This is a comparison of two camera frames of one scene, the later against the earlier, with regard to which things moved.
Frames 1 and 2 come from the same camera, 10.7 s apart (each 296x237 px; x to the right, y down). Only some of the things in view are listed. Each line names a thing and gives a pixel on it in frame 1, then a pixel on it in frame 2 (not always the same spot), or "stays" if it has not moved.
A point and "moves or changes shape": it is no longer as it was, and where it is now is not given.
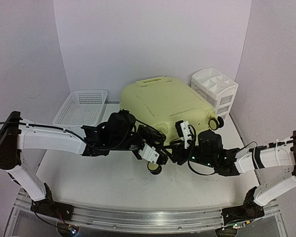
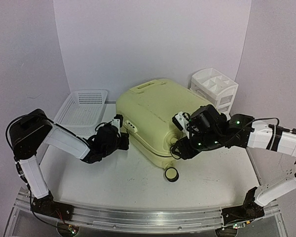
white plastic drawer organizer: [218, 88] stays
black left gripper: [151, 135] -> [125, 146]
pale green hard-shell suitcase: [159, 103] moves or changes shape
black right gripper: [178, 150] -> [181, 150]
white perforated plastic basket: [82, 108] stays
